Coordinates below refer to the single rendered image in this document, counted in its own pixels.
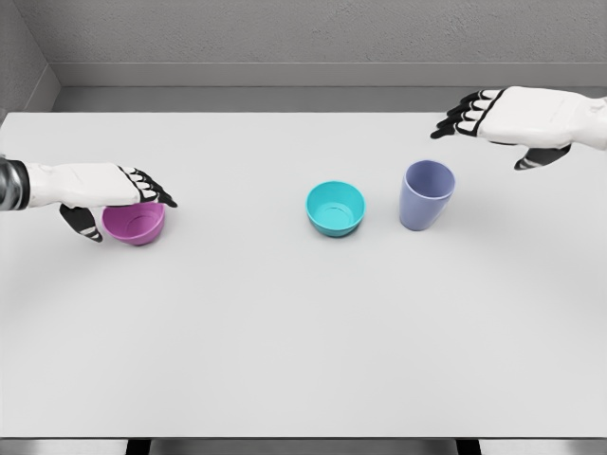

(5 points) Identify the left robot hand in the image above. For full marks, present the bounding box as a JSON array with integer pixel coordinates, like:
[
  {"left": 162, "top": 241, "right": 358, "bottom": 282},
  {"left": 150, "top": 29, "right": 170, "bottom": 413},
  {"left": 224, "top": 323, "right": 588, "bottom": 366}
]
[{"left": 55, "top": 162, "right": 179, "bottom": 244}]

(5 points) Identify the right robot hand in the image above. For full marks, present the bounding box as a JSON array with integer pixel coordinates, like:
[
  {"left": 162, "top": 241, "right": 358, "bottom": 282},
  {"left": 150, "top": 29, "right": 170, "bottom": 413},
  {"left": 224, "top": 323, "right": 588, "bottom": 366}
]
[{"left": 430, "top": 85, "right": 583, "bottom": 172}]

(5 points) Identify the purple bowl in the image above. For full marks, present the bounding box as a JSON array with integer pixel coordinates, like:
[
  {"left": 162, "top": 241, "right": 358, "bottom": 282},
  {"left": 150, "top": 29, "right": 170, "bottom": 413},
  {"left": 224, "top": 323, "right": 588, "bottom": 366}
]
[{"left": 101, "top": 201, "right": 167, "bottom": 247}]

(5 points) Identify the lavender cup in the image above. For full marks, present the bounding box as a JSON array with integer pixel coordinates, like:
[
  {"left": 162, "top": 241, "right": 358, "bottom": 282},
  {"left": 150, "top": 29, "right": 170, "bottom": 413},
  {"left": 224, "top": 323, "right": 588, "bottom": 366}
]
[{"left": 397, "top": 159, "right": 456, "bottom": 233}]

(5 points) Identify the teal bowl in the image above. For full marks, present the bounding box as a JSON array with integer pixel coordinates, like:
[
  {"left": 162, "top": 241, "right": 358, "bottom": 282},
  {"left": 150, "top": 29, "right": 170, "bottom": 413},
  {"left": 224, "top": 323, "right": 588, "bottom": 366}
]
[{"left": 304, "top": 180, "right": 368, "bottom": 240}]

